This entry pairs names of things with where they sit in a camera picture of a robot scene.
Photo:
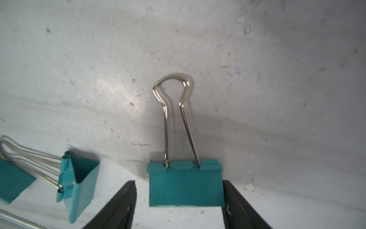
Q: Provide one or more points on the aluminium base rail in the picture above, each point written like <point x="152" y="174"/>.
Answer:
<point x="11" y="221"/>

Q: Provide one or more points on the teal shiny binder clip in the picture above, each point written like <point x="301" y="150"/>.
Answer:
<point x="14" y="178"/>

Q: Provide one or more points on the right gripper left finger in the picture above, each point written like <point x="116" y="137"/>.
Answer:
<point x="118" y="212"/>

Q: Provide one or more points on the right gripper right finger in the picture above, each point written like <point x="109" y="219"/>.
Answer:
<point x="238" y="213"/>

